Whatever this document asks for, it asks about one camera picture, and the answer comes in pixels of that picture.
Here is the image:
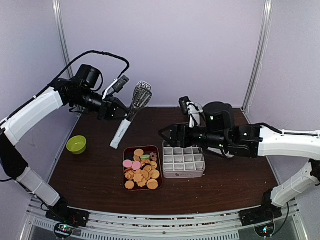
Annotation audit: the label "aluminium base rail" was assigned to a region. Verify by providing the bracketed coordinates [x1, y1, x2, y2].
[21, 196, 310, 240]

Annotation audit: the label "swirl butter cookie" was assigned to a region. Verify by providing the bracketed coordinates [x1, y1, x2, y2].
[124, 170, 135, 181]

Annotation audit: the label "leaf shaped tan cookie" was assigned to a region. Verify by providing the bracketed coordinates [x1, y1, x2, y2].
[133, 173, 147, 188]

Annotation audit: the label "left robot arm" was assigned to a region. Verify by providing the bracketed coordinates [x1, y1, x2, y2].
[0, 64, 129, 227]

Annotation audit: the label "top round tan cookie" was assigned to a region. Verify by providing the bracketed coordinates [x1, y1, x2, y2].
[134, 148, 144, 157]

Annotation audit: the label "pink round cookie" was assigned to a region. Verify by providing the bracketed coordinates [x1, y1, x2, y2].
[132, 161, 142, 171]
[122, 159, 133, 168]

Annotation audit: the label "green plastic bowl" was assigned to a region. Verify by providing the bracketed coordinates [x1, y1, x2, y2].
[66, 135, 87, 155]

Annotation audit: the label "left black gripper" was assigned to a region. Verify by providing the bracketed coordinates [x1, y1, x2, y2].
[72, 88, 134, 121]

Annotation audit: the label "bottom left round cookie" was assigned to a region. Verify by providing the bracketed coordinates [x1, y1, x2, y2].
[124, 180, 135, 190]

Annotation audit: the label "right pink round cookie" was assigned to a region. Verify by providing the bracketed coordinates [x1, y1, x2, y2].
[132, 161, 142, 171]

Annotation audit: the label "dark red cookie tray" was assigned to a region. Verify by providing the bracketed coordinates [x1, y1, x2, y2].
[122, 145, 163, 192]

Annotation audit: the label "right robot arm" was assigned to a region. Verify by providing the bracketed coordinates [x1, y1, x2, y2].
[158, 97, 320, 226]

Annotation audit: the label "brown flower cookie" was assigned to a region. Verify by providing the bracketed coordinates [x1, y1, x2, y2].
[149, 152, 158, 162]

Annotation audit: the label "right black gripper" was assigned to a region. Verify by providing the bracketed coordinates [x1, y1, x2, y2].
[158, 123, 229, 151]

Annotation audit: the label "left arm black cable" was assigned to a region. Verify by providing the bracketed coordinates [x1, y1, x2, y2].
[33, 49, 131, 100]

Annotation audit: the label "white handled metal tongs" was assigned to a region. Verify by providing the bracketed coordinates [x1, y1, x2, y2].
[109, 81, 153, 149]

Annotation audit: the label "left pink round cookie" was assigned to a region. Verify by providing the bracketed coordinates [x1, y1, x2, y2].
[122, 159, 133, 168]

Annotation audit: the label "right aluminium frame post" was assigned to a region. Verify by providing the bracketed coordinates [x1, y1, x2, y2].
[242, 0, 274, 114]

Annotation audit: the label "white divided cookie tin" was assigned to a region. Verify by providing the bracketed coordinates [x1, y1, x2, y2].
[162, 140, 206, 179]

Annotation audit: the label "green round cookie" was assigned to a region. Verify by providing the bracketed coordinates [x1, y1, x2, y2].
[140, 154, 150, 160]

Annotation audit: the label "large round tan cookie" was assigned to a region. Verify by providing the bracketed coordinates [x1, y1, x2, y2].
[146, 179, 159, 190]

